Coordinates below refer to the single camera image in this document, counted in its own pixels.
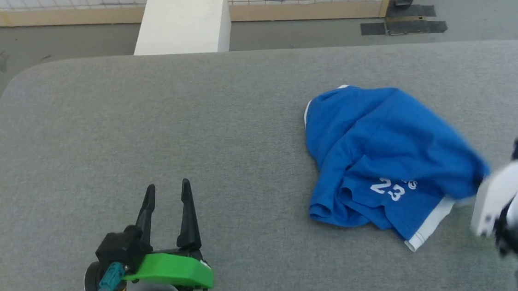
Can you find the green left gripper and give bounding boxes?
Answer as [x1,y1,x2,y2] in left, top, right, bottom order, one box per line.
[117,177,215,291]

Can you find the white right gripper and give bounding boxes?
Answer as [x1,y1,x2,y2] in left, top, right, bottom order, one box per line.
[466,161,518,239]

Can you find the blue shorts with white trim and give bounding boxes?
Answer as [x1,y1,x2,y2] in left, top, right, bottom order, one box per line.
[300,74,497,260]

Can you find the large black floor mat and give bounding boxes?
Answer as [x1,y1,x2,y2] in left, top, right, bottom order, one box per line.
[360,15,448,40]

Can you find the white rectangular block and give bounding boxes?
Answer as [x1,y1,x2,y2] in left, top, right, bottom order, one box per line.
[130,0,234,59]

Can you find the small black floor mat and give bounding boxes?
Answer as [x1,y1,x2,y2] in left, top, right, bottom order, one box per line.
[386,3,437,21]

